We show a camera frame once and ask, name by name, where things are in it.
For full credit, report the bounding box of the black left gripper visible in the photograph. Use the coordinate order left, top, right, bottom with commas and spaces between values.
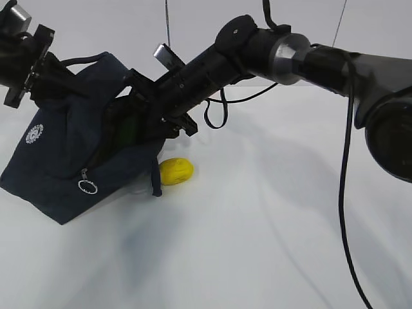
1, 24, 88, 108

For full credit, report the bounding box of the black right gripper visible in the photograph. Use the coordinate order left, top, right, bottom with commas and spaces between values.
124, 63, 198, 137

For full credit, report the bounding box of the green cucumber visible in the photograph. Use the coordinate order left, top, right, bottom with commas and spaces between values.
118, 111, 138, 145

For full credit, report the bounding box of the dark blue lunch bag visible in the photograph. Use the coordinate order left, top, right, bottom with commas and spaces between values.
1, 52, 164, 224

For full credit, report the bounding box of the yellow lemon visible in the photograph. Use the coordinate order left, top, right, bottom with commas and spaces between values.
159, 158, 194, 185

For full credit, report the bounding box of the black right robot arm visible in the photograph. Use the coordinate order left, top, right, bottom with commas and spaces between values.
126, 15, 411, 182

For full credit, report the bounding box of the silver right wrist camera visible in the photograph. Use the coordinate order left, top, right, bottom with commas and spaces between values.
153, 44, 185, 71

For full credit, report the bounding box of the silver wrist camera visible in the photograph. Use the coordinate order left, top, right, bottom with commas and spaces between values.
153, 44, 185, 71
1, 0, 32, 35

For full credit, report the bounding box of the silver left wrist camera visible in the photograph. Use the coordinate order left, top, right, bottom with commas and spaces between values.
1, 0, 32, 35

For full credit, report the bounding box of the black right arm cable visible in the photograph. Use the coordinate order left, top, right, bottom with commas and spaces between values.
202, 0, 373, 309

